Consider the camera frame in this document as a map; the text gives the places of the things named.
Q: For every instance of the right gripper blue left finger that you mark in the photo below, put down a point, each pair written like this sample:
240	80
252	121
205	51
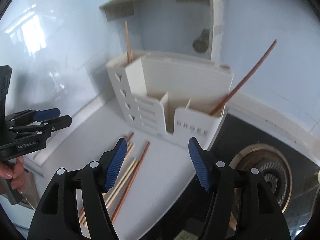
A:
113	161

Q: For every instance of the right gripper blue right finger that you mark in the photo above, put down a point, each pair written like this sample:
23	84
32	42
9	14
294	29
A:
201	162

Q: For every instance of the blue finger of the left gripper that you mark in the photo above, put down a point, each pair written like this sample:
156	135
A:
47	114
51	125

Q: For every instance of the pale short chopstick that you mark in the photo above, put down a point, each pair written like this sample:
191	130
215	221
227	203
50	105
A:
109	199
122	187

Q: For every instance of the light wooden chopstick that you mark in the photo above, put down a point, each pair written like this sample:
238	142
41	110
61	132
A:
129	54

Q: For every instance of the person's left hand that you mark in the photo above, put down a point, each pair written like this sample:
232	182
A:
16	174

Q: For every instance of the gas stove burner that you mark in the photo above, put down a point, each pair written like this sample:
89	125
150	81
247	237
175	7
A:
272	165

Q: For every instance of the white utensil organizer box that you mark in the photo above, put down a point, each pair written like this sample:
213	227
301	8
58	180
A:
171	95

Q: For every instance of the black glass cooktop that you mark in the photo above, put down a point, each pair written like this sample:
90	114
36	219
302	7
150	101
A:
292	178

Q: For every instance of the wooden wall shelf frame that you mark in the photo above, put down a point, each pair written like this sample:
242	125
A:
171	25

